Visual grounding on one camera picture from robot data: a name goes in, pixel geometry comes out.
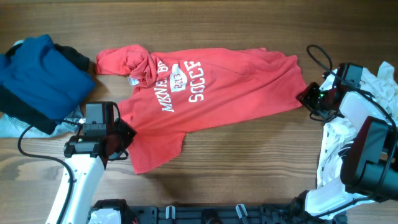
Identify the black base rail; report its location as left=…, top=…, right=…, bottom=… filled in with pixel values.
left=88, top=203, right=348, bottom=224

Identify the blue folded shirt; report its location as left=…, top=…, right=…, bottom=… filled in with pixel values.
left=1, top=34, right=95, bottom=119

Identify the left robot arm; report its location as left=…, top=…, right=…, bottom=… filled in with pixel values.
left=46, top=101, right=136, bottom=223

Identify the red printed t-shirt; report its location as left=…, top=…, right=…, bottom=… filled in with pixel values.
left=95, top=45, right=306, bottom=174

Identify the left black cable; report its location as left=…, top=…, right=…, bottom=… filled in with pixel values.
left=17, top=102, right=122, bottom=224

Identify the light blue denim garment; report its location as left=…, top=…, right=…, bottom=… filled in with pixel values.
left=1, top=106, right=86, bottom=138

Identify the black folded garment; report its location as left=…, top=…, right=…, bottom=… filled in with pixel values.
left=1, top=42, right=90, bottom=134

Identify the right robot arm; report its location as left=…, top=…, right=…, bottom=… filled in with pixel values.
left=285, top=62, right=397, bottom=223

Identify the white printed t-shirt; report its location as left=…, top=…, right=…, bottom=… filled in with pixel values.
left=317, top=62, right=397, bottom=188

